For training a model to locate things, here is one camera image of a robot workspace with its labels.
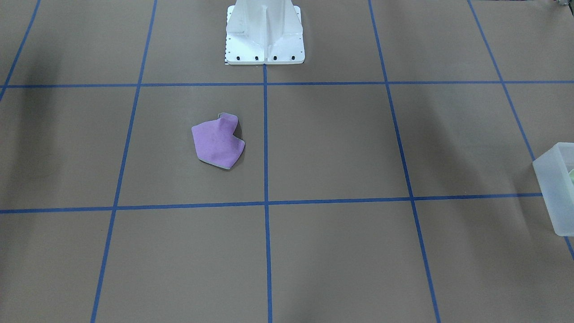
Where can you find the translucent plastic storage box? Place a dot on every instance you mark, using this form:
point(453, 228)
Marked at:
point(552, 169)

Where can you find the purple cloth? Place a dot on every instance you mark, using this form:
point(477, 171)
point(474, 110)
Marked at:
point(216, 143)

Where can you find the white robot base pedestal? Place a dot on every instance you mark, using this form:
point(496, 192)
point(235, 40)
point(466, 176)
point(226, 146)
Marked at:
point(264, 32)

